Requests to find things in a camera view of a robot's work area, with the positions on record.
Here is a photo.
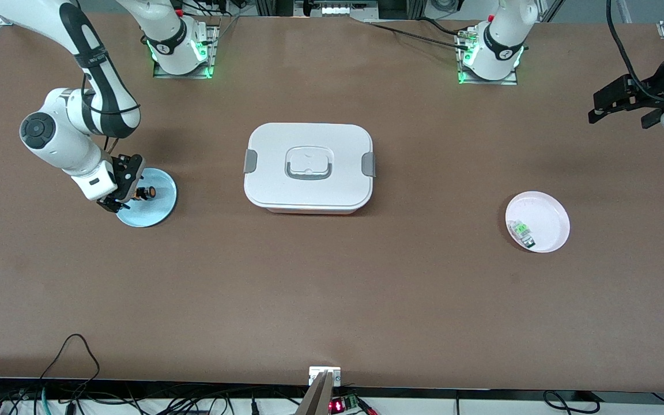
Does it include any white lidded storage box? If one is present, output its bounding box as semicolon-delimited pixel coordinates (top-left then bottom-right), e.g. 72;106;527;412
243;122;376;215

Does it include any light blue round plate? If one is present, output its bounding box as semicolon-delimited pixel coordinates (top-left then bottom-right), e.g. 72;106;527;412
116;168;178;228

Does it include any pale pink round plate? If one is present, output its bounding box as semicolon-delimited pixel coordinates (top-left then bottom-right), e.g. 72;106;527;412
505;191;571;253

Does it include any white power strip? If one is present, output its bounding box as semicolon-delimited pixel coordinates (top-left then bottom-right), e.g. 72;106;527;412
320;3;376;16

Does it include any red lit electronics module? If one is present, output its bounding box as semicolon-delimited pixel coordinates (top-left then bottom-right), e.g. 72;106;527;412
330;395;363;413

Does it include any thin black looped cable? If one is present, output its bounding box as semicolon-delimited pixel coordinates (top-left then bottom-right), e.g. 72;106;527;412
38;333;102;384

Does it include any green push button switch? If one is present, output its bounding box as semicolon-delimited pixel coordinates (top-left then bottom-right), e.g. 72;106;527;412
508;220;537;250

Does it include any black braided base cable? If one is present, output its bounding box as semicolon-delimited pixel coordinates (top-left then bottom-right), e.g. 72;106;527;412
361;20;472;50

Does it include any grey camera mount bar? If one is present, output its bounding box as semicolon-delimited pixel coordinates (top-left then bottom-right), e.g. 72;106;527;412
296;371;335;415

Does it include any white mount bracket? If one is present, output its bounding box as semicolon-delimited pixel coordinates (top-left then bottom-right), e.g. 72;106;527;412
309;367;342;386

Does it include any black coiled cable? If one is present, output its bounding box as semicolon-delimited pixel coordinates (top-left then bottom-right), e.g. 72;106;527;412
542;390;599;414

